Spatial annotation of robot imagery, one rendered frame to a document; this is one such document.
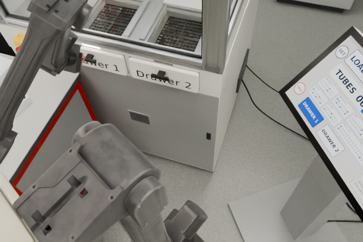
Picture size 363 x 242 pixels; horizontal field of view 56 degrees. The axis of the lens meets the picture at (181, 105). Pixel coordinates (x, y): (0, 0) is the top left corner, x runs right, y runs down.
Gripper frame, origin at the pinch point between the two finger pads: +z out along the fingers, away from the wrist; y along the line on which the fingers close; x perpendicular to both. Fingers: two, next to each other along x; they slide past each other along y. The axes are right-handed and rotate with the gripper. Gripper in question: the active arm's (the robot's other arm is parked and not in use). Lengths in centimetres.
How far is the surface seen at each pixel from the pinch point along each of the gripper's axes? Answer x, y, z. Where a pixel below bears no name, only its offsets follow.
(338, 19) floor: -115, 54, 189
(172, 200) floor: -35, -77, 61
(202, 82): -44.7, -0.6, 14.0
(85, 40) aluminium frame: 4.8, 5.7, 8.3
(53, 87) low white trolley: 19.5, -18.2, 13.5
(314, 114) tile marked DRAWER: -85, 0, -5
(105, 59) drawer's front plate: -3.9, -0.2, 11.4
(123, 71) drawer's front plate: -11.2, -3.6, 14.8
